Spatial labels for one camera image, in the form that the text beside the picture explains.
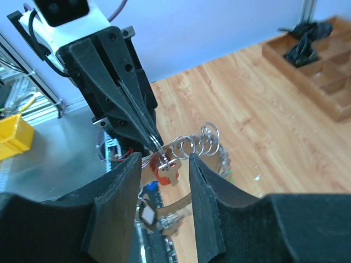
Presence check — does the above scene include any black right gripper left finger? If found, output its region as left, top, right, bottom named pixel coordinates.
left=1, top=152, right=141, bottom=262

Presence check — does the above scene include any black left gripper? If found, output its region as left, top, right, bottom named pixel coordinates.
left=59, top=26, right=165, bottom=152

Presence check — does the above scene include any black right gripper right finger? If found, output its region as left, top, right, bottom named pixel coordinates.
left=189, top=161, right=350, bottom=262

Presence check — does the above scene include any key with red tag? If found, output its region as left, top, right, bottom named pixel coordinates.
left=150, top=154, right=182, bottom=186

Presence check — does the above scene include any metal disc with keyrings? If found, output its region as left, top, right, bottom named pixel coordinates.
left=134, top=122, right=234, bottom=236

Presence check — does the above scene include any black key tag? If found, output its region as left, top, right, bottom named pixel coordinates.
left=139, top=199, right=157, bottom=230

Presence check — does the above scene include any blue key tag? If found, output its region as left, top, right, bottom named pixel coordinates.
left=145, top=181, right=158, bottom=191

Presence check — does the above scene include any yellow plastic bin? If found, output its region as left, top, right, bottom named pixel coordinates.
left=0, top=113, right=35, bottom=160

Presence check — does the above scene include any wooden compartment tray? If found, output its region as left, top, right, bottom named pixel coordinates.
left=262, top=16, right=350, bottom=122

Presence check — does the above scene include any dark rolled cloth middle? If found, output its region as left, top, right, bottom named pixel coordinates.
left=283, top=33, right=319, bottom=68

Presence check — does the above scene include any dark rolled cloth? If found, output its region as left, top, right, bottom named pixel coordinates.
left=283, top=33, right=319, bottom=68
left=278, top=21, right=333, bottom=42

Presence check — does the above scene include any dark rolled cloth left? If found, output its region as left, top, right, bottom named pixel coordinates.
left=278, top=21, right=333, bottom=42

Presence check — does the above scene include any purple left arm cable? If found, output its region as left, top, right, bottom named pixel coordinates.
left=106, top=0, right=129, bottom=22

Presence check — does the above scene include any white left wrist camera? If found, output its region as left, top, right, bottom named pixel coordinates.
left=32, top=0, right=111, bottom=54

